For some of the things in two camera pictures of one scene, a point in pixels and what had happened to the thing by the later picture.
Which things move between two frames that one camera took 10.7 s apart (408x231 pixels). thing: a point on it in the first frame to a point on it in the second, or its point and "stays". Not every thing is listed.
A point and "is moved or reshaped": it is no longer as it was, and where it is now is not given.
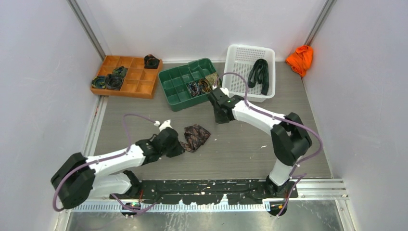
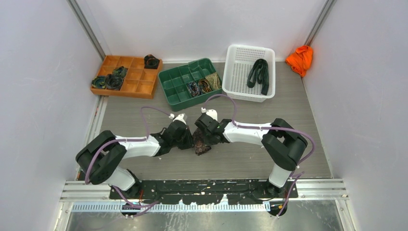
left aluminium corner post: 85,26 stays
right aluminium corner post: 326,10 stays
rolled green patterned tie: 120,71 stays
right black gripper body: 218,118 to 208,139
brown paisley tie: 195,136 is moved or reshaped
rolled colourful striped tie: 194,88 stays
